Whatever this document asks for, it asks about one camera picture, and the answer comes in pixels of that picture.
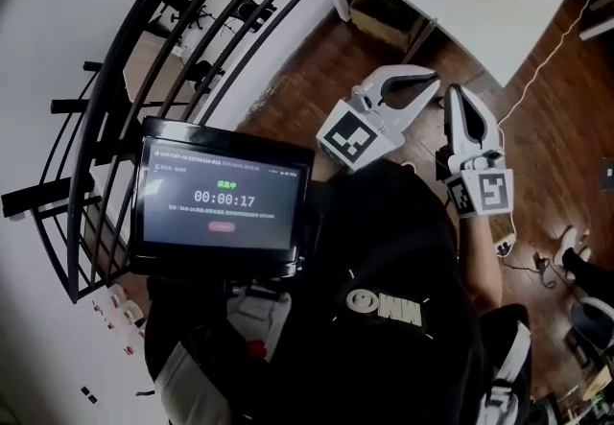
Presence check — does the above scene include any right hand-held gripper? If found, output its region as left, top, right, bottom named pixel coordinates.
left=444, top=83, right=515, bottom=221

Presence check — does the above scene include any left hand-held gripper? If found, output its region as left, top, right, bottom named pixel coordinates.
left=316, top=64, right=441, bottom=176

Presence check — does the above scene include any person's right forearm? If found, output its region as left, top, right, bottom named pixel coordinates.
left=458, top=214, right=503, bottom=310

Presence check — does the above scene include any person's left forearm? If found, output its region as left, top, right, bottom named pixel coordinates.
left=311, top=148, right=349, bottom=184

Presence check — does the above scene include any brown cardboard box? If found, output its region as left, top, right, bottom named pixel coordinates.
left=348, top=0, right=427, bottom=53

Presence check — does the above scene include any white power strip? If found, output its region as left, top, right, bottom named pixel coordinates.
left=493, top=232, right=519, bottom=257

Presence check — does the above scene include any black office chair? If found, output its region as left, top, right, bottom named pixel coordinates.
left=234, top=0, right=278, bottom=32
left=159, top=0, right=213, bottom=38
left=191, top=59, right=227, bottom=94

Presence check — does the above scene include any white-rimmed round bin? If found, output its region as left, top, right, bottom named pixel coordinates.
left=571, top=295, right=614, bottom=343

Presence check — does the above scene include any black chest-mounted tablet screen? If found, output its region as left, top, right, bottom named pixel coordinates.
left=127, top=115, right=317, bottom=278

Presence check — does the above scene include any person's black printed t-shirt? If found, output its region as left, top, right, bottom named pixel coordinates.
left=143, top=158, right=533, bottom=425

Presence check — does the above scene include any black metal railing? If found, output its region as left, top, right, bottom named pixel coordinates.
left=0, top=0, right=337, bottom=305

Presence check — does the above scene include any grey chest harness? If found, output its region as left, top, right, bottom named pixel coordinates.
left=152, top=283, right=295, bottom=425

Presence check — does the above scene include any group of small red-white packets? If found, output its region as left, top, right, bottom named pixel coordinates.
left=89, top=282, right=148, bottom=357

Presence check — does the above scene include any yellow cable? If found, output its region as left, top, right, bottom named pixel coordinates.
left=496, top=0, right=596, bottom=235

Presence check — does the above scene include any thin black cable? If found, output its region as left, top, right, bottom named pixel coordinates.
left=506, top=250, right=579, bottom=291

